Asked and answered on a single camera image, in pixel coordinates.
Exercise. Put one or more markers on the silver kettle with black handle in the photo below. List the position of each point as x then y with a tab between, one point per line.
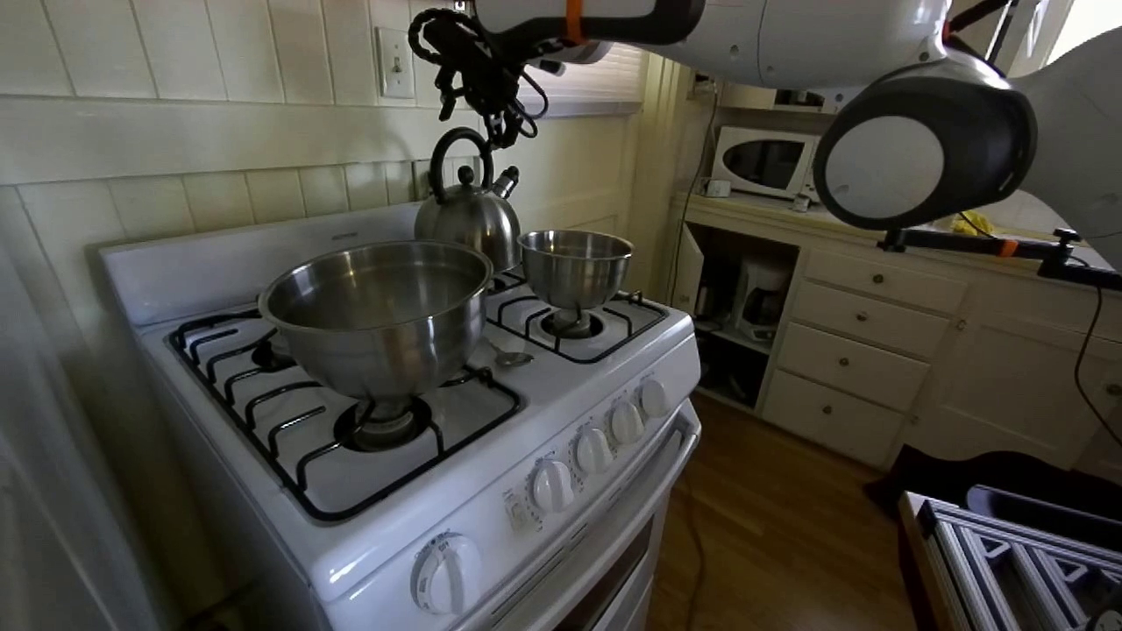
476	209

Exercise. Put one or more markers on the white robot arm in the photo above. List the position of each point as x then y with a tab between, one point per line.
925	126

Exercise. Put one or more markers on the small silver bowl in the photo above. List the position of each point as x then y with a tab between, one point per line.
573	269

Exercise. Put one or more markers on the large silver bowl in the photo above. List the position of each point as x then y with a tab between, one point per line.
382	321

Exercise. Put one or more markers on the right black burner grate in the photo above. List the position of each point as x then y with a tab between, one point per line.
573	321

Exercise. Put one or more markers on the black burner grate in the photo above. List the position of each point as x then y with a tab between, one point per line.
573	321
311	434

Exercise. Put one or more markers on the white gas stove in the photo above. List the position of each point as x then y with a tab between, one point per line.
546	523

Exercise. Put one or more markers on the black coffee maker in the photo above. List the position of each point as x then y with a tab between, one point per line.
760	298

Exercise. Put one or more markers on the white window blind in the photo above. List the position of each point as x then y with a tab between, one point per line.
608	86

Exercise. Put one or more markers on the white microwave oven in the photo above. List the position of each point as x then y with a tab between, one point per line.
765	163

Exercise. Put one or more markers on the left black burner grate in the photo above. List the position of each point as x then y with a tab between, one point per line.
311	434

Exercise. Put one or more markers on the cream drawer cabinet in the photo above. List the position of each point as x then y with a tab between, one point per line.
876	353

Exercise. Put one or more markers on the yellow item on counter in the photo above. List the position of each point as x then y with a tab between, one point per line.
969	222

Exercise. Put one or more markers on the white wall outlet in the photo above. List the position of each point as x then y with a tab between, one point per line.
396	65

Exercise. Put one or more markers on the white frame rack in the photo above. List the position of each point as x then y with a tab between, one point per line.
1013	562

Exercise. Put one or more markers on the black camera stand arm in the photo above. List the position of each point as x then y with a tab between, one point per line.
1052	257

